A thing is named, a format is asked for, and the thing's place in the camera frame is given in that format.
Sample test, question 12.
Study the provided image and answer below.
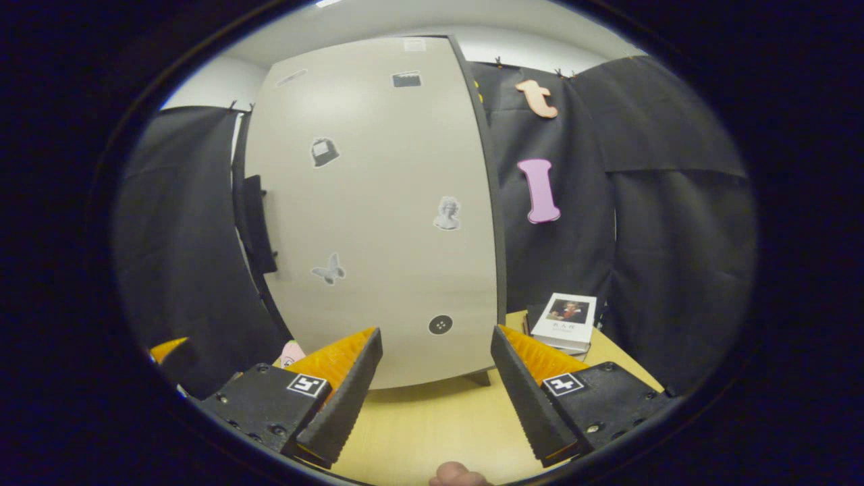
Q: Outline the dark grey cabinet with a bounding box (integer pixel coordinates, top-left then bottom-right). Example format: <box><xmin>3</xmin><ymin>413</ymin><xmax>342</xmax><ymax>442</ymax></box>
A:
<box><xmin>232</xmin><ymin>34</ymin><xmax>508</xmax><ymax>391</ymax></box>

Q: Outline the black backdrop cloth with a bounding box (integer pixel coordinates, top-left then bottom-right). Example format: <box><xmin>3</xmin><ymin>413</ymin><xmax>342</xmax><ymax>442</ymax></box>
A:
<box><xmin>115</xmin><ymin>54</ymin><xmax>757</xmax><ymax>399</ymax></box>

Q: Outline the black cabinet door handle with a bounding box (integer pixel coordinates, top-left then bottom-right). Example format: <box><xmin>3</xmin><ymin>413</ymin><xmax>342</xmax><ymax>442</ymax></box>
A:
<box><xmin>233</xmin><ymin>174</ymin><xmax>279</xmax><ymax>274</ymax></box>

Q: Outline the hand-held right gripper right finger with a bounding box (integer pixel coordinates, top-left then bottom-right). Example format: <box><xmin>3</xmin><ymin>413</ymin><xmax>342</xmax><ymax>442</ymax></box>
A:
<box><xmin>489</xmin><ymin>325</ymin><xmax>677</xmax><ymax>468</ymax></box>

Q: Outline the white portrait cover book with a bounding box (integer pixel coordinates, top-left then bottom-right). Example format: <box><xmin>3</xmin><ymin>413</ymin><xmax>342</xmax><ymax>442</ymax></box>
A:
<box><xmin>530</xmin><ymin>292</ymin><xmax>598</xmax><ymax>353</ymax></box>

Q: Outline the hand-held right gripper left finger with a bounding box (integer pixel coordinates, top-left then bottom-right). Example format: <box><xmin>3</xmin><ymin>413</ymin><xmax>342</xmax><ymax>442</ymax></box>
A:
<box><xmin>194</xmin><ymin>327</ymin><xmax>384</xmax><ymax>470</ymax></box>

